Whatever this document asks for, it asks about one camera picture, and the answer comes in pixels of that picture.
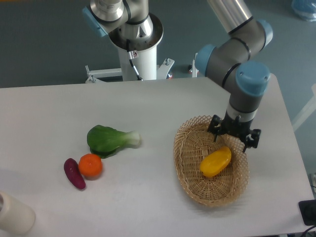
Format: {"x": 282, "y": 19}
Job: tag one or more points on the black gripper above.
{"x": 236, "y": 128}

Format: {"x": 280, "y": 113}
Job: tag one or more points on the yellow mango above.
{"x": 217, "y": 161}

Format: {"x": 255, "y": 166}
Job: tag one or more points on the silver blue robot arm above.
{"x": 230, "y": 65}

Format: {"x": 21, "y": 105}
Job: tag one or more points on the woven wicker basket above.
{"x": 192, "y": 144}

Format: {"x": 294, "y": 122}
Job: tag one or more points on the white table leg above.
{"x": 305, "y": 112}

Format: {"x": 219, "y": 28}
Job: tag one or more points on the black device at edge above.
{"x": 308, "y": 211}

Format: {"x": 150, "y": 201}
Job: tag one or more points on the green bok choy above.
{"x": 105, "y": 141}

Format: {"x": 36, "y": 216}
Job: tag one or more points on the blue plastic bag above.
{"x": 305, "y": 9}

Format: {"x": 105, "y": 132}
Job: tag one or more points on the orange tangerine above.
{"x": 90, "y": 165}

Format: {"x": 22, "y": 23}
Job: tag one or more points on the purple sweet potato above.
{"x": 71, "y": 170}

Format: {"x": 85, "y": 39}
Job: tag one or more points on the white metal base frame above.
{"x": 163, "y": 71}

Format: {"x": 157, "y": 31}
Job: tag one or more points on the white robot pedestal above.
{"x": 137, "y": 48}

